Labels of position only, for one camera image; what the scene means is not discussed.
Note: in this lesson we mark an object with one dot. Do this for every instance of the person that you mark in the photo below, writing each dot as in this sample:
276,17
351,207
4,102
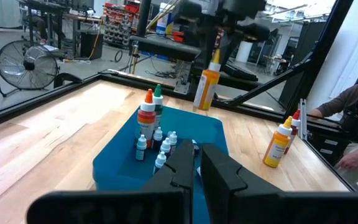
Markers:
353,96

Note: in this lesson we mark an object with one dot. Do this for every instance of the black box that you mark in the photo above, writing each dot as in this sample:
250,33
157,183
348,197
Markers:
91,45

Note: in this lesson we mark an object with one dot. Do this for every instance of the orange Chefmaster colouring bottle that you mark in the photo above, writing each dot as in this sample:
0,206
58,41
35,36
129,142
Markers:
208,87

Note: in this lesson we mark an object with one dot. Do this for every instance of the black aluminium extrusion frame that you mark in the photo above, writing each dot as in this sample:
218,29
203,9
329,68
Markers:
26,104

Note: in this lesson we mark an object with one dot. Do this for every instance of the small dropper bottle green label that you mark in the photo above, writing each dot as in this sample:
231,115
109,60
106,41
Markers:
165,146

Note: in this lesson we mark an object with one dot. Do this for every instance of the green Chefmaster colouring bottle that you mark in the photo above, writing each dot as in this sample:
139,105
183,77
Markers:
158,102

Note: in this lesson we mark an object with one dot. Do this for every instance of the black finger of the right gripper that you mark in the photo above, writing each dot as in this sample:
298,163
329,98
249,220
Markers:
230,48
210,40

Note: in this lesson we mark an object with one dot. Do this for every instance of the grey side table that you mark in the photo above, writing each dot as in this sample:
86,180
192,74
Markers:
163,46

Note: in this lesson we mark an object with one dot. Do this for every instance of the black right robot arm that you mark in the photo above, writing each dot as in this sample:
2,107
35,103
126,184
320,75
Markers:
191,18

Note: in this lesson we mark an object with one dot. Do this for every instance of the teal plastic bin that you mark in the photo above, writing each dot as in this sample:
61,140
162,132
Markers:
126,168

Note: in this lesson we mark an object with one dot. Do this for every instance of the red parts bin rack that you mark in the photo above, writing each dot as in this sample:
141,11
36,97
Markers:
120,25

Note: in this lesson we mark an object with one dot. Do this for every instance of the black keyboard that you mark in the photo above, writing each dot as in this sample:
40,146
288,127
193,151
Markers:
241,73

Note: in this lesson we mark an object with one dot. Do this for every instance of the blue white container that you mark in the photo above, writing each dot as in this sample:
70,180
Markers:
163,21

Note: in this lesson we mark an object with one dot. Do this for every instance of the black stand pole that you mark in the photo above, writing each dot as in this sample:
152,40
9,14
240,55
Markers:
144,18

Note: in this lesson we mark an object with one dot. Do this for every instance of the black curved clamp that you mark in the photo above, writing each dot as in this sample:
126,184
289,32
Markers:
67,78

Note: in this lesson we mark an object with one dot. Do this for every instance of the yellow Chefmaster colouring bottle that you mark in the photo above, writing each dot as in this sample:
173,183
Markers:
277,146

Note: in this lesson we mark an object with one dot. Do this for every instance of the red Chefmaster colouring bottle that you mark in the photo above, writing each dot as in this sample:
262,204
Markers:
146,119

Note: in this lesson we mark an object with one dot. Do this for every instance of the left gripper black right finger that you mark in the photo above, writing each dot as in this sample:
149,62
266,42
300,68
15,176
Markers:
259,208

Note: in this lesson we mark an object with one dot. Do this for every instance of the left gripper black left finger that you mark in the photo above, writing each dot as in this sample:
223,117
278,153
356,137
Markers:
154,205

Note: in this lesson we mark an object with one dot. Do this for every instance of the black floor fan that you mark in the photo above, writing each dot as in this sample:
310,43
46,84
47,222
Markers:
26,65

